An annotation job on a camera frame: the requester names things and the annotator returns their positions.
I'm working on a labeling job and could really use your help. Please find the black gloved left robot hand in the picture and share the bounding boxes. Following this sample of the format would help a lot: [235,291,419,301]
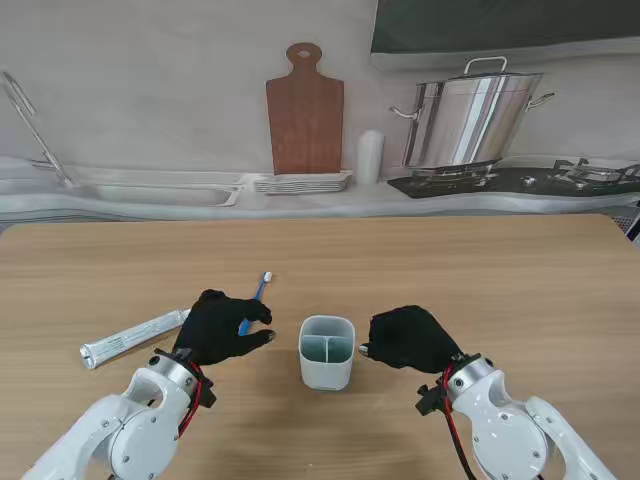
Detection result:
[172,288,276,367]

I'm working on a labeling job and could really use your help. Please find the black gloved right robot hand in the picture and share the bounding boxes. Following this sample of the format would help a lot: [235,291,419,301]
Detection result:
[358,304,464,375]

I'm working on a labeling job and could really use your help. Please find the blue toothbrush white bristles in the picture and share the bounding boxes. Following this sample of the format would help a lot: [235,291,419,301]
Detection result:
[238,271,274,337]

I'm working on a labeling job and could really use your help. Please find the silver toothpaste tube white cap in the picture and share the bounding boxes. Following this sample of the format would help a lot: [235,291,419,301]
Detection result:
[78,308,192,371]

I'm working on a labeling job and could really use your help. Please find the white divided toothbrush holder cup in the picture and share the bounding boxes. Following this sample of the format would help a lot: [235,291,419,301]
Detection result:
[298,314,357,392]

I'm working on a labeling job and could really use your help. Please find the perforated metal panel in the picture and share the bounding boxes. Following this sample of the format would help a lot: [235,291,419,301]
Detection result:
[612,199,640,246]

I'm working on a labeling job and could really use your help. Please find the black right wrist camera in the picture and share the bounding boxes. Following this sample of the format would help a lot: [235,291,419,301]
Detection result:
[415,382,449,416]

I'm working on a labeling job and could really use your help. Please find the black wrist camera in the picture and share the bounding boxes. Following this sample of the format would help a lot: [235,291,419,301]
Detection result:
[192,374,219,409]
[415,382,449,416]

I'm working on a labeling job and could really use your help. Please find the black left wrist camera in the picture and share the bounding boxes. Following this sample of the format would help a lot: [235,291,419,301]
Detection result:
[192,374,219,409]

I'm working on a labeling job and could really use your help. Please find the red black left arm cable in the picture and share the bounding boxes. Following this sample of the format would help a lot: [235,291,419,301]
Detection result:
[177,362,209,441]

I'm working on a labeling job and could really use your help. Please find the red black arm cable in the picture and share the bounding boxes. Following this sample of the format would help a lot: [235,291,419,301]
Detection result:
[442,364,476,480]
[177,362,209,441]

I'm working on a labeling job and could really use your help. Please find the red black right arm cable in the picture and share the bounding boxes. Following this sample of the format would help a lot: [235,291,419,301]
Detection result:
[442,364,476,480]

